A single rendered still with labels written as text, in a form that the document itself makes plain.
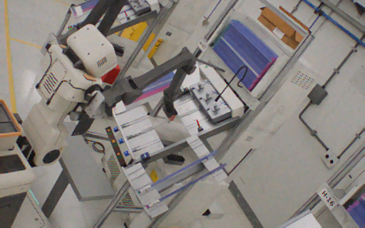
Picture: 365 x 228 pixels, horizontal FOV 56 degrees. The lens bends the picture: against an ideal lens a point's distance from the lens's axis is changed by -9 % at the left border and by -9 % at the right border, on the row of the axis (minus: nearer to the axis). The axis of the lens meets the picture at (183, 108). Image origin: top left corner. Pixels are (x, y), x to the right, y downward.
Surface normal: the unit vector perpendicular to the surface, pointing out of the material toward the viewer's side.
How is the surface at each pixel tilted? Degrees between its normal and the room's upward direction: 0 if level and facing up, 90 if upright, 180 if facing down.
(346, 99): 90
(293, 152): 89
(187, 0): 90
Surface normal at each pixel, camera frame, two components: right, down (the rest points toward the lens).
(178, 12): 0.41, 0.63
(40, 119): -0.45, -0.07
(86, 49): -0.02, -0.47
